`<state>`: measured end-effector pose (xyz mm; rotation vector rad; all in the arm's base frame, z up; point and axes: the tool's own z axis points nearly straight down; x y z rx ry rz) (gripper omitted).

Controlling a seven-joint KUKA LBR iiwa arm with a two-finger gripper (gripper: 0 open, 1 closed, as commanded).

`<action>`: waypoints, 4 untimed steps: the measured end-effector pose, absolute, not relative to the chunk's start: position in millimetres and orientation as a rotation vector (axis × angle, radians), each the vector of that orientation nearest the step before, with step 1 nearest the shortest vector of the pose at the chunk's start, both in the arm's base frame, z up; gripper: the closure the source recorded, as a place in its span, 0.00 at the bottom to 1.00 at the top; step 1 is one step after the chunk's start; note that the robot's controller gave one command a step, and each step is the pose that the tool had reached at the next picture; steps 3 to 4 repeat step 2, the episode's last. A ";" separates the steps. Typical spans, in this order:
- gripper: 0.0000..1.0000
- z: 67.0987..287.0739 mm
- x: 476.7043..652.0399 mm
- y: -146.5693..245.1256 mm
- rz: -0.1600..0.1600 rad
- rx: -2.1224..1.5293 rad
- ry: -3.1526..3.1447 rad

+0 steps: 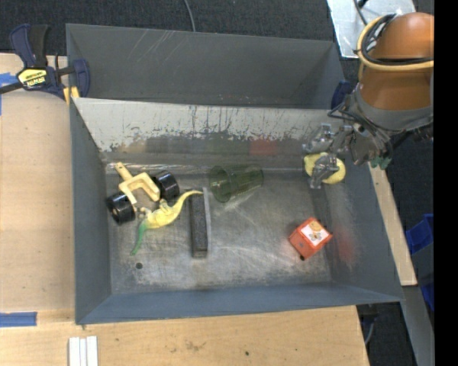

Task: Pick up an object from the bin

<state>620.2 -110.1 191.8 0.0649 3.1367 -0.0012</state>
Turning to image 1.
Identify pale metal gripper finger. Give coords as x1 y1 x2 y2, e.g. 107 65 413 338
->
302 125 336 155
308 153 340 190

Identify yellow toy fruit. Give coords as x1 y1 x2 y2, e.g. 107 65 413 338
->
303 152 347 187

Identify orange box with white label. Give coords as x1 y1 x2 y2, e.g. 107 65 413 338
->
288 216 334 262

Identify green clear plastic cup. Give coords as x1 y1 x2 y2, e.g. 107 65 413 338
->
208 164 265 204

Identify grey metal bin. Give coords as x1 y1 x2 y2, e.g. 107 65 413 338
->
64 23 406 326

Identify dark green flat block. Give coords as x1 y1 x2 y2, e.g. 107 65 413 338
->
188 194 211 259

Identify yellow green toy dinosaur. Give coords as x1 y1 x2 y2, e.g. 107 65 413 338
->
129 189 205 257

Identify cream toy axle black wheels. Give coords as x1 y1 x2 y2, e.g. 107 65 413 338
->
105 161 181 226

